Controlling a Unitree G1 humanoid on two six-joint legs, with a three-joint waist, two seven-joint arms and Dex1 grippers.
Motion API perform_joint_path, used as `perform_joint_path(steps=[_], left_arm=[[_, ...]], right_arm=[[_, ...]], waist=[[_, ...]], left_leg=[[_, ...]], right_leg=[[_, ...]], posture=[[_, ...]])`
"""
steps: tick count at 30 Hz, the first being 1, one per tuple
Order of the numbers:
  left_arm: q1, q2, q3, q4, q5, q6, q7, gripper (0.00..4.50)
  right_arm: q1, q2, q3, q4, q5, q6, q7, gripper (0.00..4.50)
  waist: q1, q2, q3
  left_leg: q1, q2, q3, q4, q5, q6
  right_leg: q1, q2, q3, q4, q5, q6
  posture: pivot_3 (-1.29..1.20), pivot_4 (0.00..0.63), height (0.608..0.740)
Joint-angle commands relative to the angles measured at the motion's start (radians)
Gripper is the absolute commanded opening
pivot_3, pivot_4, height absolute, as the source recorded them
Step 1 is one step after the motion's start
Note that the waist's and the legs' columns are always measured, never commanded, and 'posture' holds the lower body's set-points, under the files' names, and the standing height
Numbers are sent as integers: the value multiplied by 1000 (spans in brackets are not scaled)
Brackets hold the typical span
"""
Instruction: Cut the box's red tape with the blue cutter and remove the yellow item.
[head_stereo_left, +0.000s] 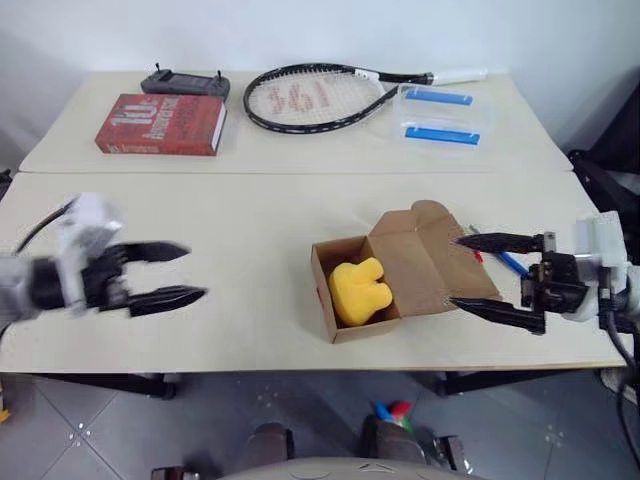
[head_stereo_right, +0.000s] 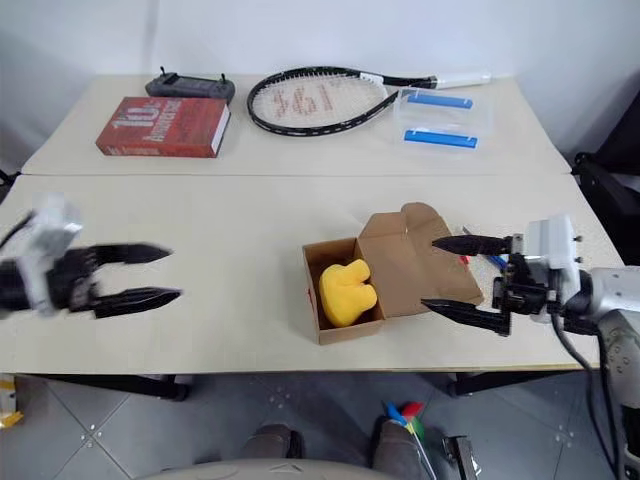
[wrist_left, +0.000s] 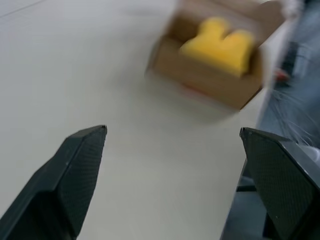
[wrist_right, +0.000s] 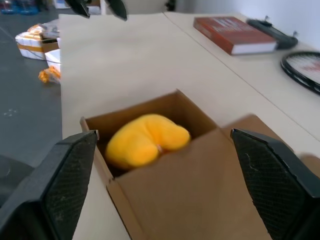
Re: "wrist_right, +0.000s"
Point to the black tennis racket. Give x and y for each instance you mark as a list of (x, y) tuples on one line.
[(307, 65)]

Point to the black handheld controller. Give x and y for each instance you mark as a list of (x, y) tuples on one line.
[(280, 35)]

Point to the yellow plush item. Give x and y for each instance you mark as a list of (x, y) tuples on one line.
[(142, 145)]

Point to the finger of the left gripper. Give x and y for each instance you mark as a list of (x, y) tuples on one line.
[(80, 8), (117, 8)]

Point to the blue plastic crate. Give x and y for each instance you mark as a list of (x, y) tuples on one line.
[(17, 6)]

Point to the yellow orange plastic bag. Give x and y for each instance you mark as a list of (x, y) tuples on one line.
[(48, 75)]

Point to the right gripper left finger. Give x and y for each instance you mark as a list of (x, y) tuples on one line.
[(50, 195)]

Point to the white open cardboard box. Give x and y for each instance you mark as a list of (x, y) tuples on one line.
[(53, 57)]

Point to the brown cardboard box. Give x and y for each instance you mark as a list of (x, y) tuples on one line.
[(187, 190)]

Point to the white orange striped package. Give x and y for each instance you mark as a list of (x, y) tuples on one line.
[(30, 43)]

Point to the red hardcover book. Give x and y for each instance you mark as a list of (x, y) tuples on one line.
[(232, 32)]

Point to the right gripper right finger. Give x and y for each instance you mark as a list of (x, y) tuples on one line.
[(280, 190)]

